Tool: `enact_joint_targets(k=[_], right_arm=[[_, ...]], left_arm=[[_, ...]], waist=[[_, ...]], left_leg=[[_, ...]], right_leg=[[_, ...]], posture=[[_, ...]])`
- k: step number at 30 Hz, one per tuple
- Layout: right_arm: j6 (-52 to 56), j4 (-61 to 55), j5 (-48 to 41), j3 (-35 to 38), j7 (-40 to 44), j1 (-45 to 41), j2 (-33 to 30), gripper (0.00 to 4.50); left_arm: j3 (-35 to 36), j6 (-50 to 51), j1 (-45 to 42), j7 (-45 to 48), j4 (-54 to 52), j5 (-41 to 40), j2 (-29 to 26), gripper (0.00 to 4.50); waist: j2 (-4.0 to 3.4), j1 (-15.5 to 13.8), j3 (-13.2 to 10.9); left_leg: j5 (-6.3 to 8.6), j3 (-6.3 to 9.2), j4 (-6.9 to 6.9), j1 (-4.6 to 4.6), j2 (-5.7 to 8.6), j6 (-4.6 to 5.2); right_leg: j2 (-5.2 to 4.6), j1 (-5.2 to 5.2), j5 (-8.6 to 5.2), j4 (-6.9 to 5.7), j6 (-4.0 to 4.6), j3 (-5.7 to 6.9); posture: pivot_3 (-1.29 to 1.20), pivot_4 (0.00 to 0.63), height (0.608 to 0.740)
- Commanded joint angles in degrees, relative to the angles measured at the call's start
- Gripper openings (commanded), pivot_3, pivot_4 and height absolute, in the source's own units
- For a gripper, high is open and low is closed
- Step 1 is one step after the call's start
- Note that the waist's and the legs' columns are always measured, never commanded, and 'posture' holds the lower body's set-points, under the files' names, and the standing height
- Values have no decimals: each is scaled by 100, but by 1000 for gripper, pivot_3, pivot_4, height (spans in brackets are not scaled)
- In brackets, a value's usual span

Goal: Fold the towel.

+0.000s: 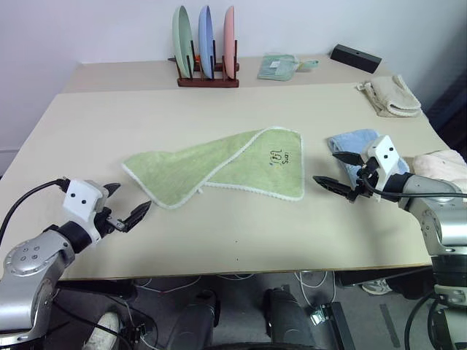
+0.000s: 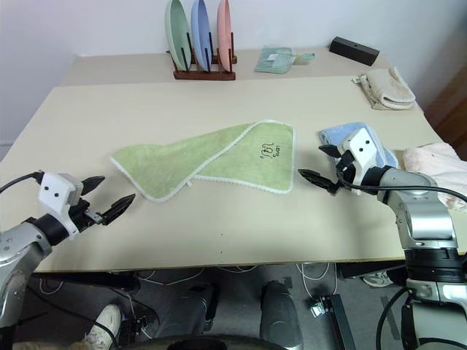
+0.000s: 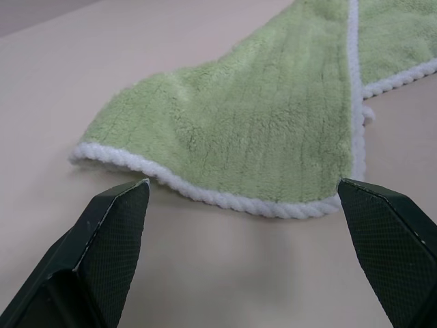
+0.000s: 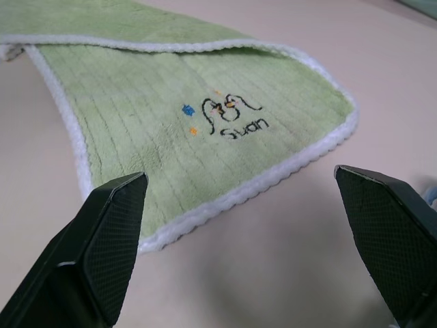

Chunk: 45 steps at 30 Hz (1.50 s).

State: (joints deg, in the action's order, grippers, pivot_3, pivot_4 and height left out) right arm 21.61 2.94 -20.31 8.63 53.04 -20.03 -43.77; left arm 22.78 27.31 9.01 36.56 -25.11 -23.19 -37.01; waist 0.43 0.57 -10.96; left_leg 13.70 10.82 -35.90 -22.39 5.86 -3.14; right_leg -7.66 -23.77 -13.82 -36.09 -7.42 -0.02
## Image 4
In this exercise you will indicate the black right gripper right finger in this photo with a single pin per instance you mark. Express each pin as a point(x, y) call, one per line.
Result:
point(392, 239)

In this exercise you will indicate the blue and white cloth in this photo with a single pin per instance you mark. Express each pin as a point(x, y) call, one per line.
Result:
point(431, 196)

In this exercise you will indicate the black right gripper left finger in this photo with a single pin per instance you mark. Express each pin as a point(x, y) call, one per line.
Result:
point(85, 253)

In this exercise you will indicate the green towel with white trim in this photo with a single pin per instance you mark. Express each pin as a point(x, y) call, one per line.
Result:
point(143, 102)

